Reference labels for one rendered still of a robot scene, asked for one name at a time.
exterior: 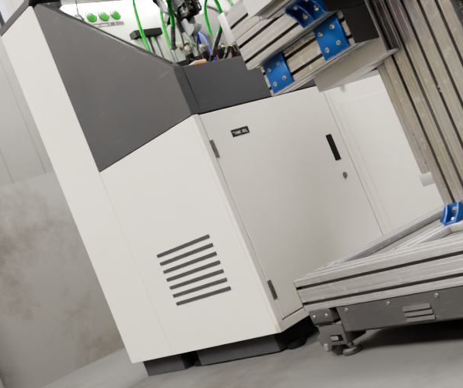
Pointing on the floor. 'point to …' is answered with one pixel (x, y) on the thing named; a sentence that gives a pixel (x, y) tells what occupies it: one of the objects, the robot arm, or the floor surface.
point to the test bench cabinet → (201, 249)
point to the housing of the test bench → (88, 196)
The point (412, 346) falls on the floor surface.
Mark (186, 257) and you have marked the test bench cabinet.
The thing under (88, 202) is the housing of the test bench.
